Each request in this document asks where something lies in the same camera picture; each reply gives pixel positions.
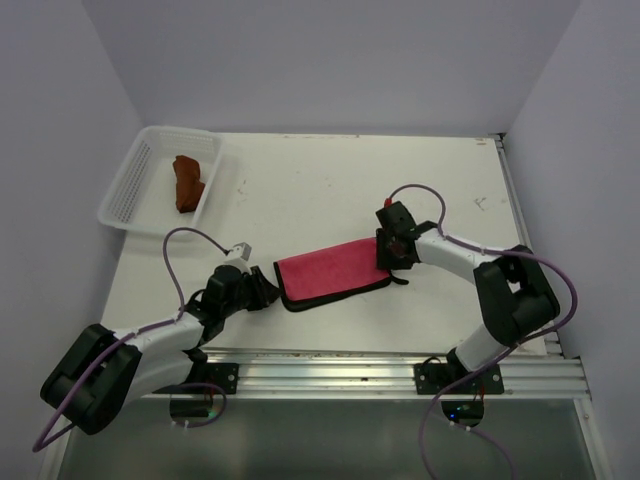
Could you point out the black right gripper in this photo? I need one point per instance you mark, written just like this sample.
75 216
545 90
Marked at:
383 260

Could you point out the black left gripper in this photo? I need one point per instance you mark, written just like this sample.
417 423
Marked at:
264 292

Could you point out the pink towel black trim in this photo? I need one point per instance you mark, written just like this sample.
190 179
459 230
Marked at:
331 274

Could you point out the brown towel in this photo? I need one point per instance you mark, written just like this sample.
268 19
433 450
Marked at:
189 187

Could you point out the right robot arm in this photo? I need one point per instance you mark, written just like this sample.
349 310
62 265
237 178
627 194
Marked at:
514 295

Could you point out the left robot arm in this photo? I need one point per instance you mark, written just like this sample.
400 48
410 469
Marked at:
104 370

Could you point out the white plastic basket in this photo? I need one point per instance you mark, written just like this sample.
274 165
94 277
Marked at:
142 196

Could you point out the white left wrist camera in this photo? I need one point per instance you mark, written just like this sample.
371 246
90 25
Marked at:
240 252

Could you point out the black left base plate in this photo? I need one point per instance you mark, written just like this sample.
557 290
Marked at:
224 375

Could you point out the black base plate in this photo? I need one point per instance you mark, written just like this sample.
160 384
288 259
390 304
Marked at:
224 375
432 375

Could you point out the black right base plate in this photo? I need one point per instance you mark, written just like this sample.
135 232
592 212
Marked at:
432 375

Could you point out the aluminium mounting rail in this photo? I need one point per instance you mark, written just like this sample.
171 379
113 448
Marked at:
305 375

